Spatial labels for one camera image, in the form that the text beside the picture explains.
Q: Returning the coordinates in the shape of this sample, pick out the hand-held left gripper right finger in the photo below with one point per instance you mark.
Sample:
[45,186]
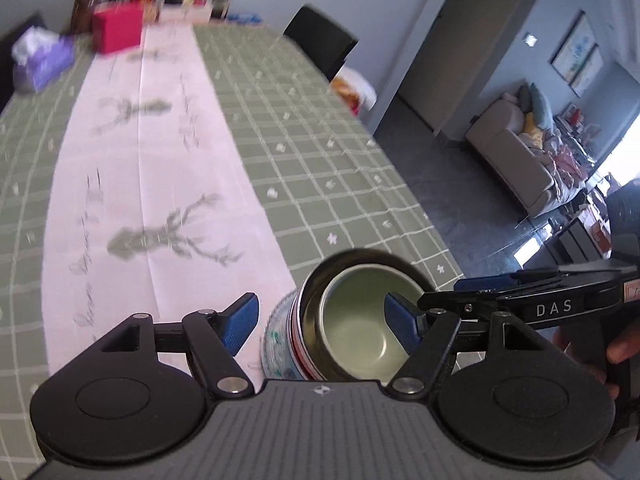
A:
[400,322]

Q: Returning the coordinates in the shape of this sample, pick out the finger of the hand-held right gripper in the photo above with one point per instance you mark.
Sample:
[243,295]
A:
[465,301]
[482,282]

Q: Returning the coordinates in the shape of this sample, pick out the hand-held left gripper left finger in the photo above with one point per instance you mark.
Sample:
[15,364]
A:
[240,322]

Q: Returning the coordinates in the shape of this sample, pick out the clear glass plate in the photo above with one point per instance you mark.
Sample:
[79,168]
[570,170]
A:
[273,327]

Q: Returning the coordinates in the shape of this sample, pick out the green ceramic bowl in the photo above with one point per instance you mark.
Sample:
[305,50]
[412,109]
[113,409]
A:
[360,340]

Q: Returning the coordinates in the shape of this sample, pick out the orange steel bowl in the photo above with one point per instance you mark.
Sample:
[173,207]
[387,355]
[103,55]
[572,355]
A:
[311,285]

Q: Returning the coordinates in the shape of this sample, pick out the person's right hand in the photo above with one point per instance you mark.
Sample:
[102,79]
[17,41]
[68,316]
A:
[575,345]

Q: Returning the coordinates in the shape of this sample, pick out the beige sofa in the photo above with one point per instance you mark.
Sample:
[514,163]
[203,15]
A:
[510,160]

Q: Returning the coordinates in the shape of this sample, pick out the pile of clothes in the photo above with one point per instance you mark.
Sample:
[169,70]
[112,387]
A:
[567,165]

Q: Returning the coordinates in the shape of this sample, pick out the white table runner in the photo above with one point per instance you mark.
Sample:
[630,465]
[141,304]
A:
[150,185]

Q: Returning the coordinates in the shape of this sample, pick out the green checked tablecloth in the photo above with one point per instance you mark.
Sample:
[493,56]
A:
[310,160]

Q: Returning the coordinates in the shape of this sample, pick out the teal cushion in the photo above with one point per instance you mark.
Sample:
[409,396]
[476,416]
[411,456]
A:
[540,107]

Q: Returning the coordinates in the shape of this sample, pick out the framed picture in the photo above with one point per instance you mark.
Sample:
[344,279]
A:
[589,71]
[575,45]

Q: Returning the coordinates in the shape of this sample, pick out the black chair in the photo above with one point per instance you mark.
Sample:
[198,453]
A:
[320,40]
[25,27]

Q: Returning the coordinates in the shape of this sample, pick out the blue packet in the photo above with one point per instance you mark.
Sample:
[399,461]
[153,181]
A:
[245,19]

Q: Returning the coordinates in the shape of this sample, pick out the white box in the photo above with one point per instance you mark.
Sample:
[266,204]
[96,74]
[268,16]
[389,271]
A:
[185,14]

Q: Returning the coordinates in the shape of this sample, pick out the tall dark glass jar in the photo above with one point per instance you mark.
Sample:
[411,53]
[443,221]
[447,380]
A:
[221,6]

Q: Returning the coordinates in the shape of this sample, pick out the pink box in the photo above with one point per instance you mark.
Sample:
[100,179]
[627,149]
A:
[117,27]

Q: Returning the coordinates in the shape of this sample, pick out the purple tissue box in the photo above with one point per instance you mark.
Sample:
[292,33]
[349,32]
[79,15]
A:
[42,62]

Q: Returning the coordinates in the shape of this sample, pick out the brown ceramic jar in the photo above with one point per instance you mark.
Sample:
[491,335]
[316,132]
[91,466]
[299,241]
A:
[84,7]

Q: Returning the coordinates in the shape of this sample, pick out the white wall switch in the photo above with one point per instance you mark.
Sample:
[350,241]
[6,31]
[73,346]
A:
[530,39]

